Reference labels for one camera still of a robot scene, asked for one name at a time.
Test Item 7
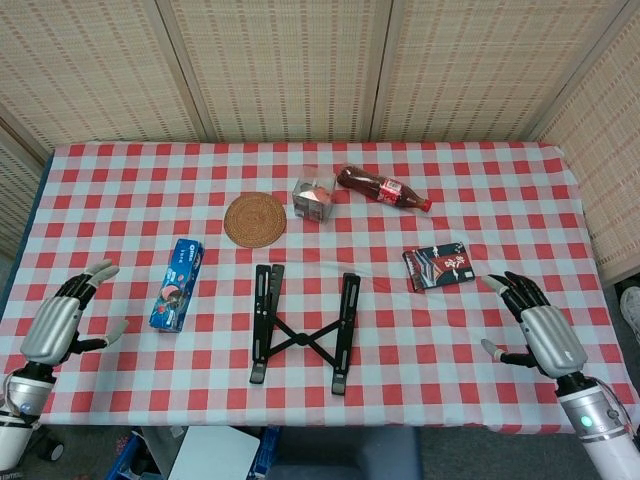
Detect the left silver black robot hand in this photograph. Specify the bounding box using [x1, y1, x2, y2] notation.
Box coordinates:
[18, 258, 130, 365]

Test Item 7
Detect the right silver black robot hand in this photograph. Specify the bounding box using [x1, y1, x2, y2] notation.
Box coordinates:
[480, 271, 589, 380]

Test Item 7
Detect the black folding laptop stand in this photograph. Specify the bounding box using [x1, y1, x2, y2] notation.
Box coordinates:
[248, 263, 362, 396]

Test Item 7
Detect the grey white shoe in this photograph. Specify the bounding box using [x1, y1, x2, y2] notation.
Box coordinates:
[619, 285, 640, 346]

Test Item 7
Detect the narrow woven bamboo side screen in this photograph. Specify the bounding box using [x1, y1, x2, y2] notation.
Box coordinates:
[0, 117, 54, 261]

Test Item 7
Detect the dark red printed flat box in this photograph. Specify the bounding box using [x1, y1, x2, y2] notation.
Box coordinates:
[402, 241, 477, 293]

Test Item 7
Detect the blue Oreo cookie box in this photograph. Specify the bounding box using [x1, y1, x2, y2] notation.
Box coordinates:
[148, 238, 206, 332]

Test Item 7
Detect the blue plastic crate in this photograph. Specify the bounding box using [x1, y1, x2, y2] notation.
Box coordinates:
[105, 430, 151, 480]

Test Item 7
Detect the red white checkered tablecloth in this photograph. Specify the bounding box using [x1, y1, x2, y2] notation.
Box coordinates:
[0, 141, 640, 435]

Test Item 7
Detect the angled woven bamboo side screen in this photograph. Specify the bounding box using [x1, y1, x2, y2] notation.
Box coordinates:
[529, 27, 640, 287]

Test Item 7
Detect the white flat board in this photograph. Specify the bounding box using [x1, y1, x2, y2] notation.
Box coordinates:
[177, 426, 262, 480]

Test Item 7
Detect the cola bottle with red label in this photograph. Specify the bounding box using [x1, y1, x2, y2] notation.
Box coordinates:
[335, 164, 433, 215]

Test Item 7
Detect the round woven brown coaster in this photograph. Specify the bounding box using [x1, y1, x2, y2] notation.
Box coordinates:
[223, 193, 288, 249]

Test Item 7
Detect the blue printed packet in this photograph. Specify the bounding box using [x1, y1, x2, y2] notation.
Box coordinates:
[247, 426, 282, 480]

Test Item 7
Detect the clear plastic snack box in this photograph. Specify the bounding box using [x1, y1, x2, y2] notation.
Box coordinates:
[291, 167, 337, 224]

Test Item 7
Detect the wide woven bamboo folding screen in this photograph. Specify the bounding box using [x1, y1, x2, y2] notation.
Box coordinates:
[0, 0, 640, 151]

